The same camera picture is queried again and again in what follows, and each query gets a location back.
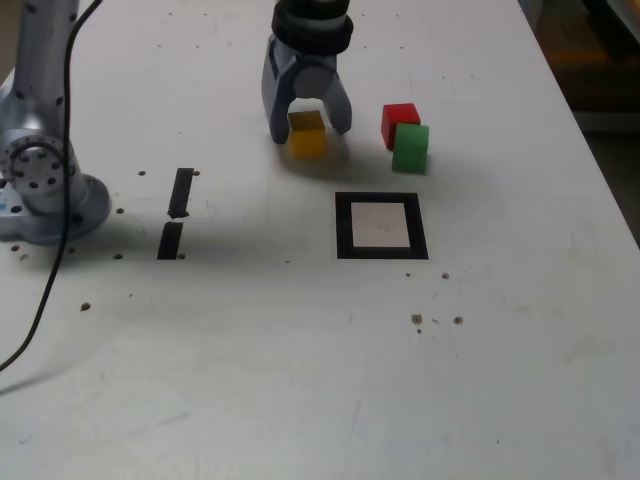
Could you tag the red cube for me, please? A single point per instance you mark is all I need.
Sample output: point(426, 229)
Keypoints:
point(395, 115)

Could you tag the yellow cube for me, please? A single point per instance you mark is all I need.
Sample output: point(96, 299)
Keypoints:
point(307, 140)

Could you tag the green cube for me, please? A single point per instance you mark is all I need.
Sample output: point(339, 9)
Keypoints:
point(411, 150)

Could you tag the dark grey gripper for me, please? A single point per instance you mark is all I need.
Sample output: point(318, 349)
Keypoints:
point(320, 57)

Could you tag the black tape strip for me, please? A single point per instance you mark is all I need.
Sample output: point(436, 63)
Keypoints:
point(180, 192)

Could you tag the black tape square outline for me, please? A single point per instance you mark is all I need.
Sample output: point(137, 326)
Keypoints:
point(344, 225)

